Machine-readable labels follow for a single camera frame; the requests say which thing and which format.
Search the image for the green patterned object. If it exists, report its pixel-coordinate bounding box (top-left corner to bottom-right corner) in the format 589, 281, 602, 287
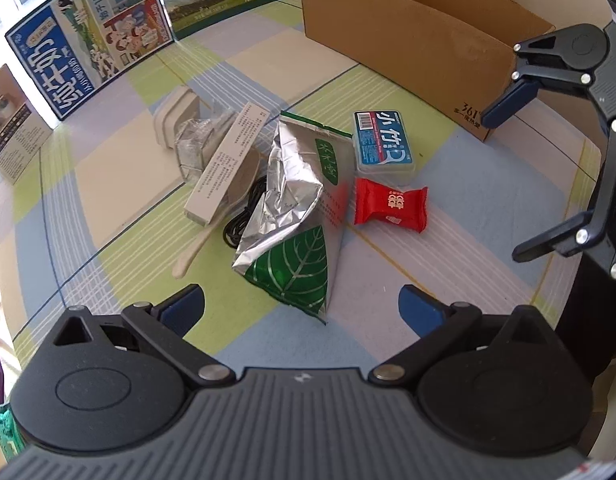
0, 402, 26, 461

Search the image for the white product box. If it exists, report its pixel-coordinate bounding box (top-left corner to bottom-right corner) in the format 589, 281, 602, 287
0, 64, 53, 181

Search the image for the silver green foil bag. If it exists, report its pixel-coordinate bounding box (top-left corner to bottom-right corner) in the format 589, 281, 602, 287
231, 110, 353, 326

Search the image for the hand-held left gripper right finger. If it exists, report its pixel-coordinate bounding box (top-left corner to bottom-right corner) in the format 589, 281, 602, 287
368, 284, 559, 388

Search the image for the brown cardboard box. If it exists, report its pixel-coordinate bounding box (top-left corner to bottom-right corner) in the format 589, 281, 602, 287
297, 0, 556, 143

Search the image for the black cable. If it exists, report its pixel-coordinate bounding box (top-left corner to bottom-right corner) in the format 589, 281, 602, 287
223, 175, 269, 251

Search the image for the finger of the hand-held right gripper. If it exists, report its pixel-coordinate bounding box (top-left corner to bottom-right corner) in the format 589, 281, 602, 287
484, 23, 611, 129
512, 117, 616, 281

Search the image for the long white printed box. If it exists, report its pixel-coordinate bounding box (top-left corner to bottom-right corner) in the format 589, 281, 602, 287
184, 101, 269, 226

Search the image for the blue dental floss box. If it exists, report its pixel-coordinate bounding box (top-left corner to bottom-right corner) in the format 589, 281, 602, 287
352, 108, 419, 178

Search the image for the plaid cloth desktop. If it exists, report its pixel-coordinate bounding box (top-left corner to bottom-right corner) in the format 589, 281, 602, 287
0, 0, 609, 396

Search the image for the white power adapter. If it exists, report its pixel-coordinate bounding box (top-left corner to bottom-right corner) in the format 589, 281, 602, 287
154, 86, 201, 151

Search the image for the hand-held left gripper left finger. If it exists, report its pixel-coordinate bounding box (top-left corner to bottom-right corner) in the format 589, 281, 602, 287
46, 284, 236, 388

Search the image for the clear bag with wire hook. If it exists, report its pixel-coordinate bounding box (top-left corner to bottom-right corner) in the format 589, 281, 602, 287
174, 102, 239, 183

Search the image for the red candy packet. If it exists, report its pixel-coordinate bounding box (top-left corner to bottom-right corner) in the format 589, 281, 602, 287
354, 177, 429, 232

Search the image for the beige wooden spoon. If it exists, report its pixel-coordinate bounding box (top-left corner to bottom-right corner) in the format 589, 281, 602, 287
172, 152, 261, 281

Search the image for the blue printed milk carton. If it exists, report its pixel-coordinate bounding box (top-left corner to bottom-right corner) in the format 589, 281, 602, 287
5, 0, 169, 121

